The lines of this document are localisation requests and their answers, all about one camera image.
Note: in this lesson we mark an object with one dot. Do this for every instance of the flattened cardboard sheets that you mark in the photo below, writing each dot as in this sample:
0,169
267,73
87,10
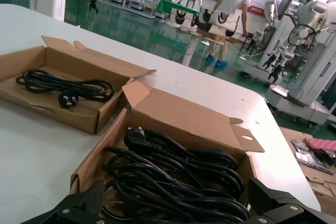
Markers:
296,176

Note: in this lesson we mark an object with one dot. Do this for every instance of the white power strip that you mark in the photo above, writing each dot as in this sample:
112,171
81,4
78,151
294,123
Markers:
244,57

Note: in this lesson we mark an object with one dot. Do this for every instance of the pink patterned pouch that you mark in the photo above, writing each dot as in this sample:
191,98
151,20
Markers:
320,144

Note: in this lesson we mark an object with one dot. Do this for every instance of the open cardboard box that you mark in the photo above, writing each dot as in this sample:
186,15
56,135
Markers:
183,121

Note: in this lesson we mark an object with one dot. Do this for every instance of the white wheeled humanoid robot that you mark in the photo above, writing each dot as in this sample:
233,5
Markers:
309,14
270,6

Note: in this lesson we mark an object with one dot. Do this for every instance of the open cardboard box torn edge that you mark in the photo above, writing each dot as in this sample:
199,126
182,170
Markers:
78,64

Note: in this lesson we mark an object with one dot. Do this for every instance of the white black robot shell part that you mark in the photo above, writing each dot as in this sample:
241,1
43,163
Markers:
181,16
218,20

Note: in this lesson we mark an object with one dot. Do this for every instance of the person in white shirt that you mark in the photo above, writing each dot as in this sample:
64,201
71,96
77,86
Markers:
233,1

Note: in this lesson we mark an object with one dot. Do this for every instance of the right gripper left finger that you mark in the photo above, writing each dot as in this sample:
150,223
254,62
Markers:
78,208

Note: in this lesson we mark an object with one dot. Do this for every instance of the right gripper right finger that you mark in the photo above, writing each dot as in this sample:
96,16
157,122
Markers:
278,208

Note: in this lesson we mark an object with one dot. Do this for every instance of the green cloth covered table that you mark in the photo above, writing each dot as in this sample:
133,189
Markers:
168,6

